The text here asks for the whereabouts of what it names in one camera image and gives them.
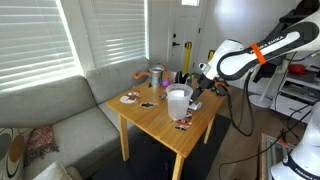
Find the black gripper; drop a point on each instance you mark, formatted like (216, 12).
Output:
(208, 83)

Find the white packet with green print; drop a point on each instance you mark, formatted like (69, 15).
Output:
(196, 106)

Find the translucent plastic container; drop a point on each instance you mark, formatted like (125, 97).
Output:
(178, 106)

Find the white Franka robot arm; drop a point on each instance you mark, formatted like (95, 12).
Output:
(240, 63)

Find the black oval case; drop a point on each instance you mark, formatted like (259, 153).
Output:
(180, 78)

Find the small snack packet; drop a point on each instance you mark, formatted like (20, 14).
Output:
(183, 123)

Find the small purple ball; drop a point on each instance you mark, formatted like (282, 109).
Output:
(165, 82)

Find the small metal keys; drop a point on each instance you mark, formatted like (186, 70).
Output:
(162, 96)

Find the metal tumbler cup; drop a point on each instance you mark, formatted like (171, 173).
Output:
(156, 78)

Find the light wooden table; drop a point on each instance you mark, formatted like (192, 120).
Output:
(156, 123)

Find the small black sticker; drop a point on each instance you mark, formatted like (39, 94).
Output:
(147, 104)

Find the orange octopus plush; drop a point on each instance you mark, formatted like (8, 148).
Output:
(141, 74)

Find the white stand with round base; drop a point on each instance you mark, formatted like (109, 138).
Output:
(260, 101)

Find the white entrance door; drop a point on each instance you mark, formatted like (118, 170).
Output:
(185, 23)

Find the dark floor rug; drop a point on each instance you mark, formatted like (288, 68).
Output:
(150, 163)

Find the glass sided box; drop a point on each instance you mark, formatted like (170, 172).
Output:
(266, 150)

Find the white shelf unit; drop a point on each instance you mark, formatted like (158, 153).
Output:
(286, 106)

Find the red object on shelf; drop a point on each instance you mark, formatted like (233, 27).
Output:
(297, 69)

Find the narrow white window blinds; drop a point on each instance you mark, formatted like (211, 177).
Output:
(116, 30)

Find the grey fabric sofa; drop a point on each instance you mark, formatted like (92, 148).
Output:
(66, 100)

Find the plain white cushion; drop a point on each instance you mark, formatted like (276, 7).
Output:
(55, 171)

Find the red patterned cloth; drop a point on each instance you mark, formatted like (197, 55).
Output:
(40, 141)

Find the wide white window blinds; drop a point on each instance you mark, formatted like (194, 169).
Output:
(33, 40)

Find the retro patterned cushion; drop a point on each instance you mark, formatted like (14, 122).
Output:
(11, 153)

